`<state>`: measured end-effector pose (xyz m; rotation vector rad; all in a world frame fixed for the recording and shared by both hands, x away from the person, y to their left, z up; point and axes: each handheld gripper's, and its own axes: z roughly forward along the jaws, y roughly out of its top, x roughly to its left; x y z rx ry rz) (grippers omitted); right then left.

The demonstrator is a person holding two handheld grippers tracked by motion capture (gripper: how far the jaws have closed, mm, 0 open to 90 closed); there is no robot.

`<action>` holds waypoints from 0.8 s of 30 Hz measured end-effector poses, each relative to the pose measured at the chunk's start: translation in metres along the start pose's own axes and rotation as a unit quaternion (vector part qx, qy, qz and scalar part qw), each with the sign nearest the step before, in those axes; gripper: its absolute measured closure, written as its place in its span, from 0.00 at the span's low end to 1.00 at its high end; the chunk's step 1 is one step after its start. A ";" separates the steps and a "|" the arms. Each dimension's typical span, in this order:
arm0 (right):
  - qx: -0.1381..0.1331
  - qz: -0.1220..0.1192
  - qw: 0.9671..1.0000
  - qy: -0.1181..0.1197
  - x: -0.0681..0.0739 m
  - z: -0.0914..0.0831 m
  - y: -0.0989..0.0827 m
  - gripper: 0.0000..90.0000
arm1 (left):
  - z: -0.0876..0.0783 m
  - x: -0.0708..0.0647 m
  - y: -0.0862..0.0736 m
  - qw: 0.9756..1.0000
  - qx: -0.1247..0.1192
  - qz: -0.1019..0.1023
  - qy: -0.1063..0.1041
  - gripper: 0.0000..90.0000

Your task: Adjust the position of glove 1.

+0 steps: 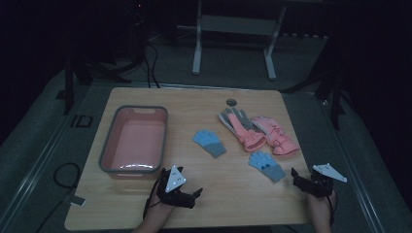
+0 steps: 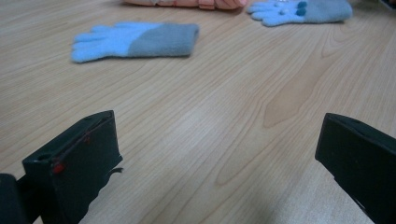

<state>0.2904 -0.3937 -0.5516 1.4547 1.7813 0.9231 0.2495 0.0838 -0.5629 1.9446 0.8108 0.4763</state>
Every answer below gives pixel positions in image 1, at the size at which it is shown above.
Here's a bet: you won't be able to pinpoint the grey tape piece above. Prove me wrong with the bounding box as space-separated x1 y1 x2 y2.
69 194 87 208

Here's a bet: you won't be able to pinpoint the black hanging cables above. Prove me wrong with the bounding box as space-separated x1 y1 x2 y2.
143 42 161 89

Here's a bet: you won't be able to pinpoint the pink padded glove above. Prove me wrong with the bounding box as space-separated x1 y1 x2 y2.
251 116 300 156

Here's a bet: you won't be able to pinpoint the black floor cable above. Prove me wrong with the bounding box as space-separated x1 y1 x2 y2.
34 161 82 233

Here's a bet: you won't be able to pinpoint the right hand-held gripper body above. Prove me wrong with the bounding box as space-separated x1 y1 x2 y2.
305 162 348 199

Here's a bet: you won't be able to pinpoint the pink glove with grey palm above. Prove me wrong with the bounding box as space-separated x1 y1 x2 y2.
218 107 267 153

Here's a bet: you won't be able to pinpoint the white metal stand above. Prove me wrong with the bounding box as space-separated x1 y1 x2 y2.
176 0 288 82

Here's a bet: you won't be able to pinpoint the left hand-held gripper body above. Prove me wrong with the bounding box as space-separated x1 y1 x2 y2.
156 164 195 209

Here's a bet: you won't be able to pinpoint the person's right hand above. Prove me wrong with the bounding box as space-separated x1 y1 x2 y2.
306 189 337 222

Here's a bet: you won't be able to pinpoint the pink basin with grey rim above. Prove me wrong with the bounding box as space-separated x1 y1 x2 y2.
98 105 169 181

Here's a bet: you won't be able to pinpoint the person's left hand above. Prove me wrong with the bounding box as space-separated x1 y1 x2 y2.
144 193 178 224

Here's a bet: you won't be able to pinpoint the black tripod stand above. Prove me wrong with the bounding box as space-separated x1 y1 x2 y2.
54 0 154 117
281 30 349 131

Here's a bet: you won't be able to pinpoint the metal floor rail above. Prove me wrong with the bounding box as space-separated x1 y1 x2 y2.
319 96 395 233
0 106 86 233

